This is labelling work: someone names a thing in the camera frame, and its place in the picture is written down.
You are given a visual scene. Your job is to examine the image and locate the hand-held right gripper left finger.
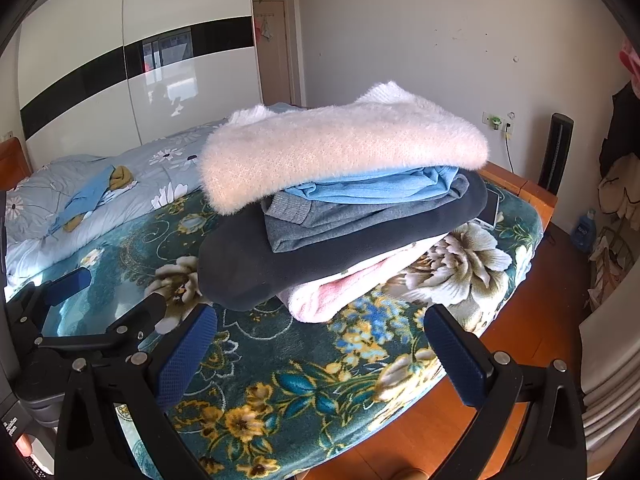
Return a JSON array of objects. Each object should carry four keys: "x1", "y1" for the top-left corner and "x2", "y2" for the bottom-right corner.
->
[{"x1": 54, "y1": 304, "x2": 218, "y2": 480}]

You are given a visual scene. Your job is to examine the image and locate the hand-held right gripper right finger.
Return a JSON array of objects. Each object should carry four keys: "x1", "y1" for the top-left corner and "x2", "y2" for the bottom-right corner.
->
[{"x1": 424, "y1": 304, "x2": 588, "y2": 480}]

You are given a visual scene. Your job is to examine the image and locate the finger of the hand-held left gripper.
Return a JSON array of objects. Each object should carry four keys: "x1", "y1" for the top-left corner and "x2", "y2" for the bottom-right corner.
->
[
  {"x1": 32, "y1": 292, "x2": 168, "y2": 360},
  {"x1": 6, "y1": 267, "x2": 93, "y2": 343}
]

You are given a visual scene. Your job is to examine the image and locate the white fluffy sweater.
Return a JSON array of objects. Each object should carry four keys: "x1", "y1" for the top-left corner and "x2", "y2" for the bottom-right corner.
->
[{"x1": 198, "y1": 80, "x2": 490, "y2": 213}]

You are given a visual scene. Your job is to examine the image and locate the beige hanging clothes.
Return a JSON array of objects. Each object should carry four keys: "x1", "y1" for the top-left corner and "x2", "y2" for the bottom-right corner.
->
[{"x1": 597, "y1": 152, "x2": 640, "y2": 221}]

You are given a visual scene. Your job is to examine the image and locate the blue and mustard garment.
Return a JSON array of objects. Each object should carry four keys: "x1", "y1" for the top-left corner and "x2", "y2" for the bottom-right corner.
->
[{"x1": 49, "y1": 165, "x2": 137, "y2": 233}]

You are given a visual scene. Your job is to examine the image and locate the dark navy garment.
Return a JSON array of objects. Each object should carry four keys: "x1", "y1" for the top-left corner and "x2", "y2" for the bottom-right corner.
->
[{"x1": 196, "y1": 172, "x2": 490, "y2": 311}]

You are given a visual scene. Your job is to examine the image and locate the teal floral blanket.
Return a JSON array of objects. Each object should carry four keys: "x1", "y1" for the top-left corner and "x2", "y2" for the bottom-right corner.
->
[{"x1": 10, "y1": 180, "x2": 546, "y2": 480}]

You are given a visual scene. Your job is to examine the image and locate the light blue floral quilt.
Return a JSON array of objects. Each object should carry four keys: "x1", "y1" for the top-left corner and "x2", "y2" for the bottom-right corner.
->
[{"x1": 0, "y1": 102, "x2": 306, "y2": 286}]

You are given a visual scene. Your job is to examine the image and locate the pink and white garment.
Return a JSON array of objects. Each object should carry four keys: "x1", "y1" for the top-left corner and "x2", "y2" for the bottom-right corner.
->
[{"x1": 277, "y1": 232, "x2": 451, "y2": 323}]

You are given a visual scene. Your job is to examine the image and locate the smartphone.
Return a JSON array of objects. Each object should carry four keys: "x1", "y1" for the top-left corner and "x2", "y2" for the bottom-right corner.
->
[{"x1": 472, "y1": 189, "x2": 501, "y2": 228}]

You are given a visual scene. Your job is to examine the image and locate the white slatted furniture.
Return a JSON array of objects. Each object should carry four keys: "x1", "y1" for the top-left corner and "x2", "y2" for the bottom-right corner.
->
[{"x1": 579, "y1": 290, "x2": 640, "y2": 480}]

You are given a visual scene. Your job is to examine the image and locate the blue detergent bottle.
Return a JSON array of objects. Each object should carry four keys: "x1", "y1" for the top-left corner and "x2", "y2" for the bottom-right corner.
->
[{"x1": 572, "y1": 208, "x2": 598, "y2": 253}]

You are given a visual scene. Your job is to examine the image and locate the light blue garment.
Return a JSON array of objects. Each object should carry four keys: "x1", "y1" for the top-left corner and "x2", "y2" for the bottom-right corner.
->
[{"x1": 284, "y1": 166, "x2": 461, "y2": 206}]

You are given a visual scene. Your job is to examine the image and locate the grey knit garment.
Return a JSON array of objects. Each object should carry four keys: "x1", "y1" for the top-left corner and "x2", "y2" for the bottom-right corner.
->
[{"x1": 260, "y1": 175, "x2": 471, "y2": 253}]

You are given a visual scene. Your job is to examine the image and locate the black tower appliance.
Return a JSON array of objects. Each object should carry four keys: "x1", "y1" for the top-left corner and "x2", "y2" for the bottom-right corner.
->
[{"x1": 537, "y1": 112, "x2": 575, "y2": 196}]

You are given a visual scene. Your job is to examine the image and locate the white wardrobe with black stripe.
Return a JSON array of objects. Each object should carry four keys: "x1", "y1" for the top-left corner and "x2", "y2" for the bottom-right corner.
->
[{"x1": 15, "y1": 0, "x2": 263, "y2": 171}]

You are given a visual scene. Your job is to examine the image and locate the black hanging garment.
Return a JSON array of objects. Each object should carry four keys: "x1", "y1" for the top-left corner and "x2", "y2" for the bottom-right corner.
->
[{"x1": 598, "y1": 80, "x2": 640, "y2": 176}]

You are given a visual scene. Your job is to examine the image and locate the wooden door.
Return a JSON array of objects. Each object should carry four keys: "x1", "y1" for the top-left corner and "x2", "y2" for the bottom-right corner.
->
[{"x1": 252, "y1": 0, "x2": 306, "y2": 108}]

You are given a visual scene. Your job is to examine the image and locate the pink hanging item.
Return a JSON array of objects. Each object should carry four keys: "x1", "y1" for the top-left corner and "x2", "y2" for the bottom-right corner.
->
[{"x1": 619, "y1": 39, "x2": 640, "y2": 91}]

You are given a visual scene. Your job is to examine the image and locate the wire rack with clothes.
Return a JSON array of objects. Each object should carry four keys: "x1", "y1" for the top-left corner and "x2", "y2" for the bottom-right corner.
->
[{"x1": 587, "y1": 225, "x2": 636, "y2": 316}]

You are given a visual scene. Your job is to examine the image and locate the wooden bed frame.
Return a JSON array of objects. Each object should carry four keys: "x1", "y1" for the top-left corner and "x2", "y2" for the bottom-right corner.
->
[{"x1": 0, "y1": 137, "x2": 558, "y2": 233}]

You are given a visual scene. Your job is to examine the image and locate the white wall socket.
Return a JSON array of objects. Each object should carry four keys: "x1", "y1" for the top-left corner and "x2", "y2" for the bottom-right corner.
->
[{"x1": 481, "y1": 112, "x2": 516, "y2": 137}]

